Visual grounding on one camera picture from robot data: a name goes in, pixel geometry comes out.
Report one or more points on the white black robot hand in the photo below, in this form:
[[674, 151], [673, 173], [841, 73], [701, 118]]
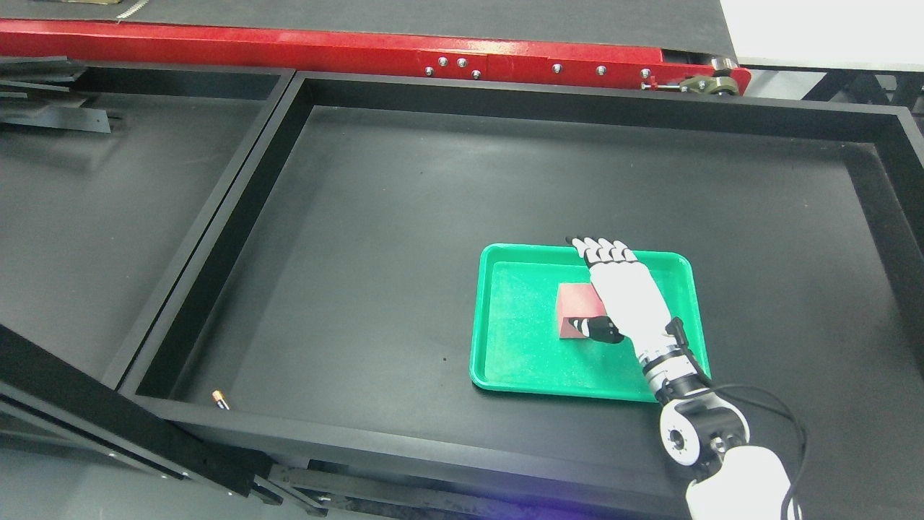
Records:
[[634, 306]]

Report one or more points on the pink foam block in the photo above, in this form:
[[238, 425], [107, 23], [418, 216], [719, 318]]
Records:
[[579, 311]]

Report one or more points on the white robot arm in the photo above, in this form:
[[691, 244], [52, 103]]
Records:
[[735, 479]]

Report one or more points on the green plastic tray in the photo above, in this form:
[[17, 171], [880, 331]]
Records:
[[515, 345]]

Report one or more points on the right black metal shelf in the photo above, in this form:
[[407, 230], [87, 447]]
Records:
[[346, 284]]

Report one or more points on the black metal shelf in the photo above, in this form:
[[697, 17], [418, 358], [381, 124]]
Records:
[[346, 284], [97, 227]]

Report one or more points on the left black metal shelf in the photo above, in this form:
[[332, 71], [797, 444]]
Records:
[[97, 227]]

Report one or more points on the red conveyor frame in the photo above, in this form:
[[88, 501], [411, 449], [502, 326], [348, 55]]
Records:
[[414, 56]]

